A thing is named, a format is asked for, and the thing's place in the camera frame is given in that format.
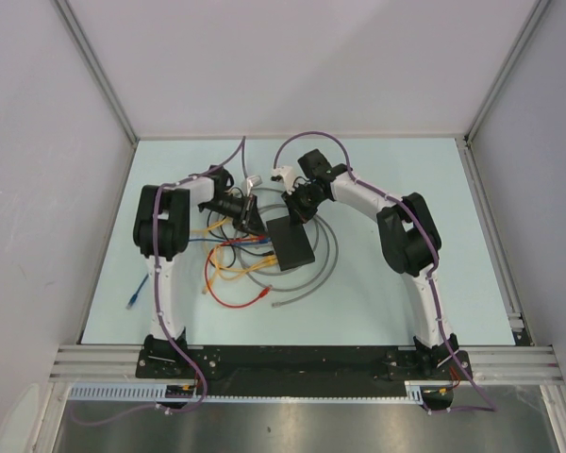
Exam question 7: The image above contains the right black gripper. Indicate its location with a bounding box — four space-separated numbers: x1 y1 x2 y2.
282 184 326 229

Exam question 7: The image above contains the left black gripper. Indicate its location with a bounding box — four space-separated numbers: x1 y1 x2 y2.
201 194 268 239

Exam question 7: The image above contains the black network switch box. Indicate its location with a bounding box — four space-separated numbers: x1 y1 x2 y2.
266 216 315 272

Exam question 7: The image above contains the red ethernet cable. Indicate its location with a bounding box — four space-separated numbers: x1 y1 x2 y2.
202 235 271 309

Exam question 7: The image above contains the blue ethernet cable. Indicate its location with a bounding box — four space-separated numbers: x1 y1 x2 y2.
125 234 271 310

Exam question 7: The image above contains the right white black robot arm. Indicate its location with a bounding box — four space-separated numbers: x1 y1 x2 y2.
272 149 458 378

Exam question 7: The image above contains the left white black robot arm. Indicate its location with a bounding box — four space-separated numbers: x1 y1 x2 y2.
133 165 266 378

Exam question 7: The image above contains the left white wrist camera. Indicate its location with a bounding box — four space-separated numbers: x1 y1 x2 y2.
242 175 262 196

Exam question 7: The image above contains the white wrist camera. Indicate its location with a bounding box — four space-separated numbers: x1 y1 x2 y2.
242 175 262 196
271 165 297 194

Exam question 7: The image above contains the black power cable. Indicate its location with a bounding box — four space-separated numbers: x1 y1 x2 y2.
206 186 275 268

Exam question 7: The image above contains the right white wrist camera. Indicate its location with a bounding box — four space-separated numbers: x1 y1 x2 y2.
271 165 297 194

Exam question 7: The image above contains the grey ethernet cable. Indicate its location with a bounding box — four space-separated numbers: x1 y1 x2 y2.
235 187 341 310

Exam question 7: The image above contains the yellow ethernet cable plugged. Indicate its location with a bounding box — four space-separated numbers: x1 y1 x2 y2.
208 247 278 294

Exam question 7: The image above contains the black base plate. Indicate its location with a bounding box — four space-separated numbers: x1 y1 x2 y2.
135 340 473 404

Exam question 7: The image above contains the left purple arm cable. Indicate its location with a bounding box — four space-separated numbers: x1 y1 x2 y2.
70 136 247 427

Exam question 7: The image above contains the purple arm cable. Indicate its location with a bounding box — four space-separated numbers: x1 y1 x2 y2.
274 130 499 412
70 136 247 427

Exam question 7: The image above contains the white slotted cable duct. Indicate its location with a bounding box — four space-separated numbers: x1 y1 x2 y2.
69 382 423 405

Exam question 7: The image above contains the left aluminium corner post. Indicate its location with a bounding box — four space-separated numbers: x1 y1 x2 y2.
51 0 140 148

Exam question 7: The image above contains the aluminium corner post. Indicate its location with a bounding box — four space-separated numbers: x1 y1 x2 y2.
51 0 140 148
463 0 553 145

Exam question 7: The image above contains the aluminium front frame rail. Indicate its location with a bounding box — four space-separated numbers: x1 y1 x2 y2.
49 345 564 385

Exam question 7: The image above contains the right aluminium side rail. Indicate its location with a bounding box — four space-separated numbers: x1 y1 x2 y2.
456 138 532 346

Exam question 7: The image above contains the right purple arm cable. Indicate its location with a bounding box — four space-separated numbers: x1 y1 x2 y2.
274 130 499 412

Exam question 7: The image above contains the right aluminium corner post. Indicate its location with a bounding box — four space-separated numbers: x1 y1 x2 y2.
463 0 553 145

